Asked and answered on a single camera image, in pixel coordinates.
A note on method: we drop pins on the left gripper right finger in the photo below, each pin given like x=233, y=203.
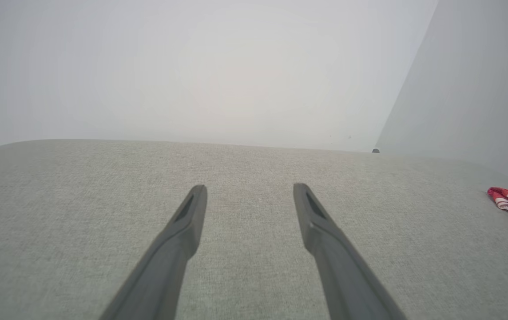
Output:
x=338, y=262

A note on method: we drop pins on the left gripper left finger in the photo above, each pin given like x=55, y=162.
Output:
x=169, y=258

